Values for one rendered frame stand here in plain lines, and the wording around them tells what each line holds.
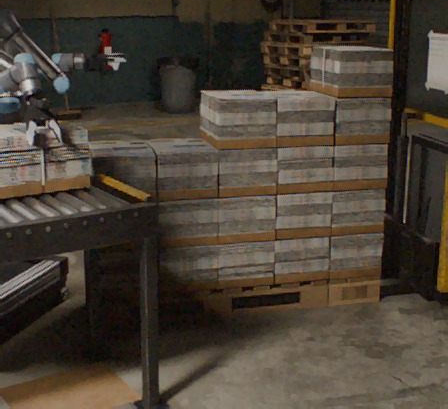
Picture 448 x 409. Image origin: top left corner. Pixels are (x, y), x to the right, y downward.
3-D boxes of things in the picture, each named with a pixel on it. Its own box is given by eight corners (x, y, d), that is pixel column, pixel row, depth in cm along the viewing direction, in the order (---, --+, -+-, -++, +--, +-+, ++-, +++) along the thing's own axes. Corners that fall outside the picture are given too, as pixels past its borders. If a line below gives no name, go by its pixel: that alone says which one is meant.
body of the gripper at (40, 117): (45, 129, 277) (38, 99, 280) (52, 119, 270) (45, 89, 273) (25, 130, 273) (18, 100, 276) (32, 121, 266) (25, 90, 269)
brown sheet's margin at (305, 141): (255, 133, 393) (255, 125, 392) (307, 132, 400) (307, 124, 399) (276, 146, 357) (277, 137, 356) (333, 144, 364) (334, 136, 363)
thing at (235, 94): (199, 92, 380) (199, 90, 380) (254, 91, 388) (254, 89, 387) (218, 101, 346) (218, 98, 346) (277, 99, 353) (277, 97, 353)
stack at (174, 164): (90, 298, 391) (85, 140, 372) (302, 280, 420) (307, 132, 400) (98, 328, 354) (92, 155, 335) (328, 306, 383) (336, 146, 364)
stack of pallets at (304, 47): (324, 108, 1116) (328, 19, 1085) (373, 116, 1044) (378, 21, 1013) (256, 116, 1035) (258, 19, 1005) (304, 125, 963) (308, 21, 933)
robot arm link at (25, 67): (21, 63, 282) (38, 54, 279) (27, 90, 280) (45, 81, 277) (7, 59, 275) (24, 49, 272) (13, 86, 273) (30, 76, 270)
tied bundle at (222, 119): (198, 137, 386) (198, 91, 380) (253, 135, 393) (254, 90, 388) (217, 150, 350) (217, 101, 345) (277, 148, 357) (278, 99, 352)
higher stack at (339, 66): (301, 280, 420) (309, 45, 390) (350, 276, 427) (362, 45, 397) (327, 306, 383) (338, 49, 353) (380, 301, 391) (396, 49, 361)
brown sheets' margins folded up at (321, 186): (90, 272, 387) (87, 176, 376) (303, 256, 416) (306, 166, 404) (97, 300, 351) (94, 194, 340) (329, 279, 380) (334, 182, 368)
